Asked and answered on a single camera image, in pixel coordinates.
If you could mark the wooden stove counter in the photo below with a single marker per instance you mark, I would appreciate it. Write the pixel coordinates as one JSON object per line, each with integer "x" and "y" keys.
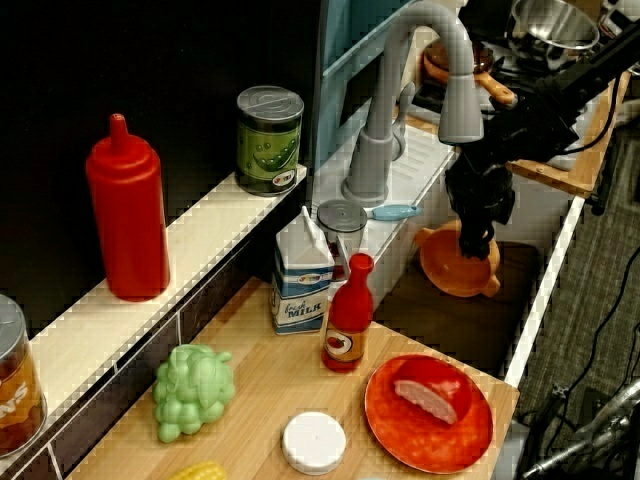
{"x": 585, "y": 170}

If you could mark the orange beans can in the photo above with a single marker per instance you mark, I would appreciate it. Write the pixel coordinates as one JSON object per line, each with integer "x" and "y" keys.
{"x": 17, "y": 390}

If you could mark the orange toy frying pan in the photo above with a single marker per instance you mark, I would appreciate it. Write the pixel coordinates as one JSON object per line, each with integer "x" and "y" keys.
{"x": 495, "y": 89}

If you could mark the toy milk carton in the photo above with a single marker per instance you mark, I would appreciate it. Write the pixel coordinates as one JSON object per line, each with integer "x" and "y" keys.
{"x": 300, "y": 285}

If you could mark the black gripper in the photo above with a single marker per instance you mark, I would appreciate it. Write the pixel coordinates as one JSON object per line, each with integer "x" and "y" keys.
{"x": 480, "y": 190}

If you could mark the silver metal pot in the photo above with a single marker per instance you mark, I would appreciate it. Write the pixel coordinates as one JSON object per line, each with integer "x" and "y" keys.
{"x": 555, "y": 30}

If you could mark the white round lid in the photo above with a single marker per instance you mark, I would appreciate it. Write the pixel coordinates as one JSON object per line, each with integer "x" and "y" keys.
{"x": 314, "y": 442}

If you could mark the pink toy ham slice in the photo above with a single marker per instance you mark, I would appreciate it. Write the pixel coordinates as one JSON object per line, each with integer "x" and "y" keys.
{"x": 425, "y": 400}

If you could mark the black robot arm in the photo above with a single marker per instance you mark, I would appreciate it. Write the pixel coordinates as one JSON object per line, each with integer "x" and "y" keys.
{"x": 575, "y": 80}

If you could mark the orange toy pot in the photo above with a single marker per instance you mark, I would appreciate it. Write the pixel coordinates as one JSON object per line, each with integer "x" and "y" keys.
{"x": 450, "y": 270}

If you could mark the tomato can grey lid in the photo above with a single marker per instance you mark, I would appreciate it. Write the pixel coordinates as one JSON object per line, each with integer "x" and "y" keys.
{"x": 342, "y": 217}

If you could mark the green peas can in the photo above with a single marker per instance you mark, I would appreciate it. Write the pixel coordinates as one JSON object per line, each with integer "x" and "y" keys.
{"x": 267, "y": 150}

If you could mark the brown pan lid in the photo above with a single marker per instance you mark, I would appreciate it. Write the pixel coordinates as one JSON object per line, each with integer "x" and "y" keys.
{"x": 484, "y": 56}

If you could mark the wooden food counter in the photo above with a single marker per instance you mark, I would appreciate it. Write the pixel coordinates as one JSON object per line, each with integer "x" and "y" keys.
{"x": 280, "y": 370}

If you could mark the silver metal clamp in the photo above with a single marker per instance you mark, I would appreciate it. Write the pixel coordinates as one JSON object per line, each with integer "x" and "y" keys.
{"x": 620, "y": 400}

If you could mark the grey toy faucet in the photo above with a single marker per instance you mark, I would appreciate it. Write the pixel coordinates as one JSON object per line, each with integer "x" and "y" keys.
{"x": 380, "y": 125}

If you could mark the red ketchup bottle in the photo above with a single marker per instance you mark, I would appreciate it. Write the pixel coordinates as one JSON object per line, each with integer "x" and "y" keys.
{"x": 130, "y": 210}

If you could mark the red sauce bottle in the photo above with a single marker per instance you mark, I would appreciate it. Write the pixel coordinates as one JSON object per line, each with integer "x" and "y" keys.
{"x": 347, "y": 310}

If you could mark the yellow toy corn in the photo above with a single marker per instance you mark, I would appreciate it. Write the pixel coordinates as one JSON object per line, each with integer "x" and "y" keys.
{"x": 200, "y": 472}

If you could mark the white toy sink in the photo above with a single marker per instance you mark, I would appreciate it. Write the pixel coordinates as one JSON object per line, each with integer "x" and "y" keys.
{"x": 422, "y": 150}

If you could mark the red plate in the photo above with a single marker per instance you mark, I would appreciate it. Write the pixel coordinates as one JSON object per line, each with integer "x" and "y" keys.
{"x": 450, "y": 445}

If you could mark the cream wooden ledge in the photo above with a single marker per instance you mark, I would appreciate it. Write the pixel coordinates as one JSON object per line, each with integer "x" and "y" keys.
{"x": 210, "y": 220}

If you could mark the green toy grapes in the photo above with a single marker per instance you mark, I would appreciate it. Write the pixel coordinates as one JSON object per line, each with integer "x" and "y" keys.
{"x": 192, "y": 390}

